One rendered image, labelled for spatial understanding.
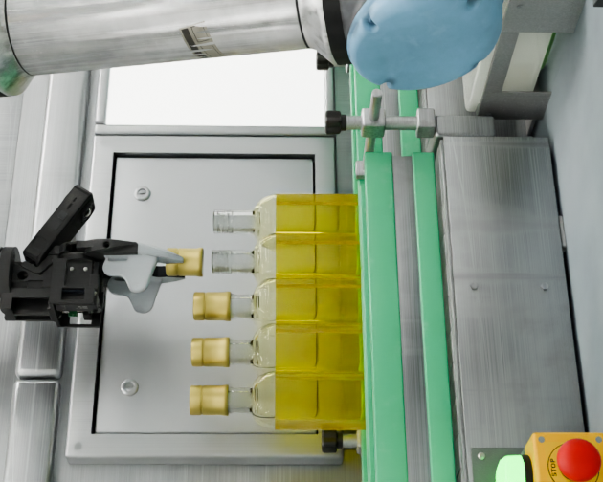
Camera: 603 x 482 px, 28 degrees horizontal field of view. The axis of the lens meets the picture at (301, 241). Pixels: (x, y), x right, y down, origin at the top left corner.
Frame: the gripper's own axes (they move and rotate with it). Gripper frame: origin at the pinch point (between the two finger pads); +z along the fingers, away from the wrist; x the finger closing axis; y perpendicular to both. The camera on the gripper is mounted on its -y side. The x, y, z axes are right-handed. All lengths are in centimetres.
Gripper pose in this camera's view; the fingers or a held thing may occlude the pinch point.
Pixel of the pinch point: (173, 262)
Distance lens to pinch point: 145.6
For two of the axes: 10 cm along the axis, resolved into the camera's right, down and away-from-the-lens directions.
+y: 0.0, 8.8, -4.7
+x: 0.3, -4.7, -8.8
